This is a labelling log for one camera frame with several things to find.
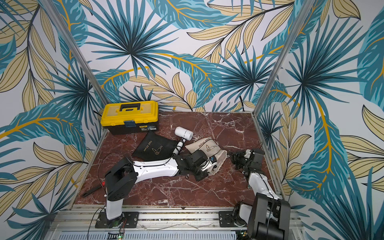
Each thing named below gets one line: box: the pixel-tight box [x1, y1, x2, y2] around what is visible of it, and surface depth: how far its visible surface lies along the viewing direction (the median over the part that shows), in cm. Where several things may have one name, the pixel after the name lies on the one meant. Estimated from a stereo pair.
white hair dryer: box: [173, 126, 194, 155], surface depth 102 cm
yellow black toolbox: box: [100, 100, 159, 135], surface depth 98 cm
